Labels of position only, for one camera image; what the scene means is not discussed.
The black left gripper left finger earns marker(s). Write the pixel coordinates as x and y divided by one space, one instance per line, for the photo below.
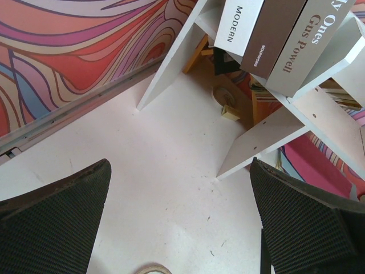
53 229

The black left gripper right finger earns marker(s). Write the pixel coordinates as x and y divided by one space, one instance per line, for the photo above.
305 229

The white wooden bookshelf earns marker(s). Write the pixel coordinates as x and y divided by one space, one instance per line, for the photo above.
312 112

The stack of coloured paper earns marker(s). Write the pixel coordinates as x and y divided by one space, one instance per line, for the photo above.
307 159

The masking tape roll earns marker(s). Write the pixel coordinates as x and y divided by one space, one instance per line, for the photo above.
153 268

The yellow sticky note pad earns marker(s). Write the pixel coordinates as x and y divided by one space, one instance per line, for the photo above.
230 113

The round wooden disc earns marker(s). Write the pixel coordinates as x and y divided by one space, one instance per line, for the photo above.
223 97

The brown Lonely Ones book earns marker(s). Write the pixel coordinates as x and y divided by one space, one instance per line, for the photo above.
315 27

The Fredonia book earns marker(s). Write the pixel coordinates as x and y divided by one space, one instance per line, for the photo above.
272 29

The white Mademoiselle book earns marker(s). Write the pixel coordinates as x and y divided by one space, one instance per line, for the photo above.
236 25

